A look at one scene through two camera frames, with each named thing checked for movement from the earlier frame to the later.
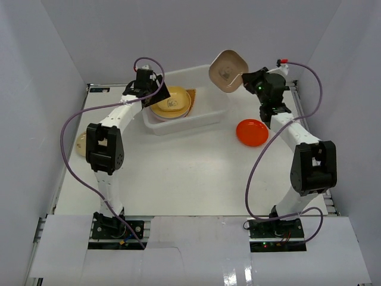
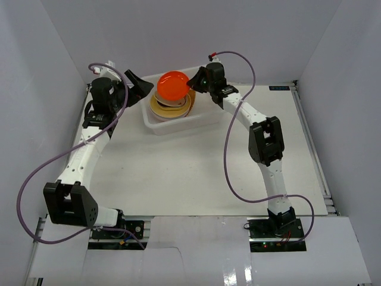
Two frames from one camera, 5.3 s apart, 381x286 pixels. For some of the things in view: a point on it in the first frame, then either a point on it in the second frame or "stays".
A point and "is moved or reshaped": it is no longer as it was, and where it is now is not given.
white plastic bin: x=211 y=104 stays
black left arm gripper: x=161 y=93 to x=128 y=88
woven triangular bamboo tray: x=193 y=92 stays
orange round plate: x=252 y=133 is moved or reshaped
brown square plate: x=225 y=71 to x=164 y=105
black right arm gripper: x=251 y=80 to x=194 y=83
